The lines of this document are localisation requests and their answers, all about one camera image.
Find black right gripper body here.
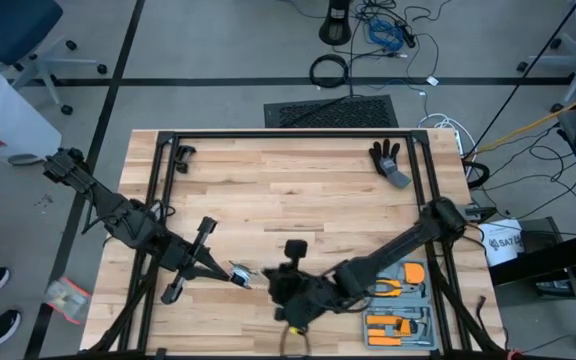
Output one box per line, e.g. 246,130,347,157
271,239,338,327

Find short orange black tool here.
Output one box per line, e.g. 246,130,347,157
367,325,413,338

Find white plastic bin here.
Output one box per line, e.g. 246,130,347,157
0,53,63,167

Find small black clamp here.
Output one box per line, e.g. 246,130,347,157
173,144,197,175

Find black power strip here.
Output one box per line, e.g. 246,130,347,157
397,20,418,50

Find thick black looped cable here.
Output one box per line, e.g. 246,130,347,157
462,159,492,190

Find grey plastic tool case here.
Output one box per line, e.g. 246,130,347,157
359,257,439,351

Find black plastic cord spool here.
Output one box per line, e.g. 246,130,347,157
227,260,260,291

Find yellow floor cable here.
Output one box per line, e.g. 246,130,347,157
475,85,576,155

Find white cable bundle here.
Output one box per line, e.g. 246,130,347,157
416,112,478,171

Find blue office chair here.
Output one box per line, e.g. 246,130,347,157
0,0,109,116

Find black side desk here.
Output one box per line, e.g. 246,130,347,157
487,107,576,346

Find black aluminium table frame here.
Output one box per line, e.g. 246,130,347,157
80,128,507,360

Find black round stand base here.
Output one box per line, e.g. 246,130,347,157
318,0,353,47

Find black box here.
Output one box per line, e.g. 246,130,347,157
519,216,576,301

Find black coiled cable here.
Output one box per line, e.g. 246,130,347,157
308,53,351,90

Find blue tangled cable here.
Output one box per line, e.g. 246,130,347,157
366,18,406,52

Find black grey work glove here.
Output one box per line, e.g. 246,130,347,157
367,138,413,190

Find black floor grate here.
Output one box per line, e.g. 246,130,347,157
263,94,400,130

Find black diagonal support pole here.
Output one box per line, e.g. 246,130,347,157
465,0,576,159

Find orange handled pliers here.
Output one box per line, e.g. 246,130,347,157
373,277,403,300

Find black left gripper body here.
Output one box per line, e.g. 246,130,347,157
160,216,219,306

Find orange handled screwdriver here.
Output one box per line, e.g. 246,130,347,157
365,313,404,327
367,336,402,348

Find red-edged clear pouch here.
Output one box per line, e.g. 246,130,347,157
42,276,92,326

